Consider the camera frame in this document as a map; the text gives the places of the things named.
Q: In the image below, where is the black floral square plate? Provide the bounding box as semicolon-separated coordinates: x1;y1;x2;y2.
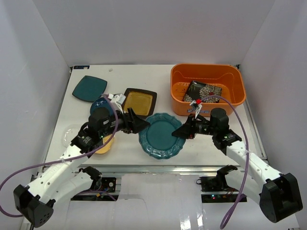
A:
182;80;222;103

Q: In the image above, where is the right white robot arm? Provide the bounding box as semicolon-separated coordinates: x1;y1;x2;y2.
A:
172;108;303;223

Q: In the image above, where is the black and amber square plate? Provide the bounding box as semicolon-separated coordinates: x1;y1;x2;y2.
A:
122;88;157;118

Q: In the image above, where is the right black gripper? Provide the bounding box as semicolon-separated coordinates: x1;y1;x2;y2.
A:
172;114;217;139

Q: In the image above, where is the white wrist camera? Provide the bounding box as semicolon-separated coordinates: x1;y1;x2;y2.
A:
189;99;202;119
107;93;126;110

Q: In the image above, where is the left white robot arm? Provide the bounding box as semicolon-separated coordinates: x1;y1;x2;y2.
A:
13;108;150;228

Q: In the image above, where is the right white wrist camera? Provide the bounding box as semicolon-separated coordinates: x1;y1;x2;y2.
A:
189;99;202;119

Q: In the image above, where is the yellow rounded plate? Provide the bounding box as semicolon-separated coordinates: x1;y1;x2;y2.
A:
94;135;115;154

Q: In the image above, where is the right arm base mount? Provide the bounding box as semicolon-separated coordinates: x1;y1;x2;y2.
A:
196;176;228;192

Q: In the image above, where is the dark blue shell plate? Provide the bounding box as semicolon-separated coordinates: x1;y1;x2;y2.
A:
90;97;122;117

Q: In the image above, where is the orange plastic bin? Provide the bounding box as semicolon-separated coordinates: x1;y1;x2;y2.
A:
170;63;246;116

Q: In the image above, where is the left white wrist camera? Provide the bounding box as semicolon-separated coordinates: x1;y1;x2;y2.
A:
107;93;126;110

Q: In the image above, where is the blue table label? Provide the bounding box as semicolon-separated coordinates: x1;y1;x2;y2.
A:
73;65;90;69

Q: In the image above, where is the aluminium table front rail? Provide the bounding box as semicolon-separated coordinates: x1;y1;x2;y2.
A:
42;165;274;173

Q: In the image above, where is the teal scalloped round plate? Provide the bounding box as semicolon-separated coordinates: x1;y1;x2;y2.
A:
139;113;186;160

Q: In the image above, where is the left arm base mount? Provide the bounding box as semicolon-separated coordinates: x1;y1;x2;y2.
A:
71;177;119;201

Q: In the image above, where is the teal square plate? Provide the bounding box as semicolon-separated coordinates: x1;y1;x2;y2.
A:
72;75;107;102

